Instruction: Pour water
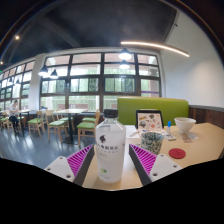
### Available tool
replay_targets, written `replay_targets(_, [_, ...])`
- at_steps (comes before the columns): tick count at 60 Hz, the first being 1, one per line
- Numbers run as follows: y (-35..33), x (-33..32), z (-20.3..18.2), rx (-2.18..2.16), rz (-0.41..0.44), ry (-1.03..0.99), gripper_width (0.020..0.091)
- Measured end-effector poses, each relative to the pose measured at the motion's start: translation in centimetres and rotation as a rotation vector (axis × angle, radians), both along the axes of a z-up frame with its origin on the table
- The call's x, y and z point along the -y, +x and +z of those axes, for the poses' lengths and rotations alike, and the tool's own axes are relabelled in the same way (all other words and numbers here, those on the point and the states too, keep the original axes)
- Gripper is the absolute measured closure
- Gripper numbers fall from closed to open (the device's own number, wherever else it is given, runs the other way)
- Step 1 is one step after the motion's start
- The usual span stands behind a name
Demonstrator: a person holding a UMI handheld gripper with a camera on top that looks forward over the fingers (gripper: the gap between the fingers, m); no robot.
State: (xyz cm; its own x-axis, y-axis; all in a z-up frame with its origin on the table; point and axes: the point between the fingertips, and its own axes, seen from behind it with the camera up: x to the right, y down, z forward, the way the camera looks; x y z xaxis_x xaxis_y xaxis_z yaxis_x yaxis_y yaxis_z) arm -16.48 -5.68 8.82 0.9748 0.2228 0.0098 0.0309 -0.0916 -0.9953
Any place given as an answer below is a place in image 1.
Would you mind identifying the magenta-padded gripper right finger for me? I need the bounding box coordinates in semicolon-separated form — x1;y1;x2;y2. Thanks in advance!
128;143;185;187

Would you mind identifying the wooden dining table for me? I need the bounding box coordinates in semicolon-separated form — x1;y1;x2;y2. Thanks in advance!
53;108;88;145

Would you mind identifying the long curved linear ceiling light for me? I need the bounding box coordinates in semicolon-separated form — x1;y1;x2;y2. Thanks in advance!
120;40;190;58

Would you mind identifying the black-framed tablet with stickers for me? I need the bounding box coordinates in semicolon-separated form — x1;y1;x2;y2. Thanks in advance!
135;109;165;132

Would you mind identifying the clear plastic drink bottle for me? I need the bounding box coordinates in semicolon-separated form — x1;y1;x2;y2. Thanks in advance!
94;108;127;184

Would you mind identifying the green speckled ceramic mug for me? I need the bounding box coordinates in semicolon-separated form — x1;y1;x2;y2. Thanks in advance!
138;129;165;155

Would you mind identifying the small white remote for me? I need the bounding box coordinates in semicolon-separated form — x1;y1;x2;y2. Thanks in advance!
165;132;177;141

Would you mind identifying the white ceramic bowl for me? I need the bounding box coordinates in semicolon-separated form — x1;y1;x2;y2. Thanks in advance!
173;116;197;134

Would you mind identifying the group of green-seated wooden chairs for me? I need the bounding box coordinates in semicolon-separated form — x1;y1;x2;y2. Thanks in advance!
0;109;102;148

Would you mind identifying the flat round red coaster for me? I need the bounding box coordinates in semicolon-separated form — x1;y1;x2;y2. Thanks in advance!
168;147;187;160

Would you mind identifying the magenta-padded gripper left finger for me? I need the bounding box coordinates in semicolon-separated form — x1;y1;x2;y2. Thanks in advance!
44;143;95;187

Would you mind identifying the dark-framed window wall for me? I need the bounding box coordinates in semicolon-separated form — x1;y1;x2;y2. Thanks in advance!
0;52;163;113

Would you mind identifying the small paper slip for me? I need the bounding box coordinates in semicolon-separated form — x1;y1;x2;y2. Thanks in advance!
180;132;199;144

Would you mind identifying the person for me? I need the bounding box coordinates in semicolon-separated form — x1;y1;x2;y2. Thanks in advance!
8;99;21;129

